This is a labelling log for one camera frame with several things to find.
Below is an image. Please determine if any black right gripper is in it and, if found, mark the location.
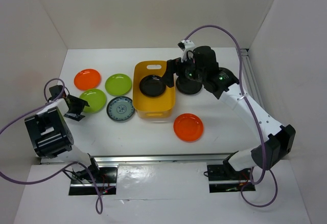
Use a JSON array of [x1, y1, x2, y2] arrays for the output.
[[160, 53, 205, 87]]

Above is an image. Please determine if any green plate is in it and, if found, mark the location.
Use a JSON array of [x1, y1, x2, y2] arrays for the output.
[[105, 74, 132, 96], [79, 88, 107, 113]]

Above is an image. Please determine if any black plate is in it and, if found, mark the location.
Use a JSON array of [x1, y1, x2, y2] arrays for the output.
[[176, 77, 202, 95], [139, 75, 166, 98]]

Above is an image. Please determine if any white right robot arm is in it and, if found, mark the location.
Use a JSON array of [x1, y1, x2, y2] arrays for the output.
[[162, 41, 296, 179]]

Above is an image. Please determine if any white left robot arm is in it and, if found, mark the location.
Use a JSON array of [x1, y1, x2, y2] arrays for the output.
[[25, 85, 101, 183]]

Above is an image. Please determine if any yellow plastic bin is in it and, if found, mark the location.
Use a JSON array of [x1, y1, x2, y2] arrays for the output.
[[132, 60, 176, 119]]

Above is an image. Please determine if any orange plate back left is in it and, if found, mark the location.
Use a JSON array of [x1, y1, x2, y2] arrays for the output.
[[74, 69, 101, 91]]

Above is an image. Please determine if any orange plate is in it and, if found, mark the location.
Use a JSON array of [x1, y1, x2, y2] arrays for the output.
[[74, 69, 101, 91], [173, 113, 204, 143]]

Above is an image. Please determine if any blue floral plate left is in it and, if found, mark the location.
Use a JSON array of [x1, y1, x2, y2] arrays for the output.
[[106, 96, 135, 122]]

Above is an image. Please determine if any orange plate front right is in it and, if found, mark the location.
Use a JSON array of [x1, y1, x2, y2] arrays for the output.
[[173, 113, 204, 143]]

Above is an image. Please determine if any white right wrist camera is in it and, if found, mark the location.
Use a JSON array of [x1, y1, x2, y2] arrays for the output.
[[178, 39, 196, 62]]

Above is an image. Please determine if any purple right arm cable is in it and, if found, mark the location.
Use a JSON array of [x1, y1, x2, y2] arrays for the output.
[[185, 25, 278, 208]]

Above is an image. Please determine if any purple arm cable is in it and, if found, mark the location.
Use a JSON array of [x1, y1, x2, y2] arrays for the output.
[[185, 25, 278, 208], [0, 78, 118, 214]]

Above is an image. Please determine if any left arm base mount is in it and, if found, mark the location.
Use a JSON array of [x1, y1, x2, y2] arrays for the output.
[[68, 157, 119, 196]]

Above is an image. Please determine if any aluminium rail front edge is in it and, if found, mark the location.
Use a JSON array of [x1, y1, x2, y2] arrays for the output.
[[38, 153, 236, 164]]

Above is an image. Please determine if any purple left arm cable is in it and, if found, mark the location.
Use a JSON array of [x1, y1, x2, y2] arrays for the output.
[[0, 78, 118, 214]]

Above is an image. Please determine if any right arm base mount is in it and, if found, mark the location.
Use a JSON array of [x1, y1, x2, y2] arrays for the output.
[[203, 164, 255, 193]]

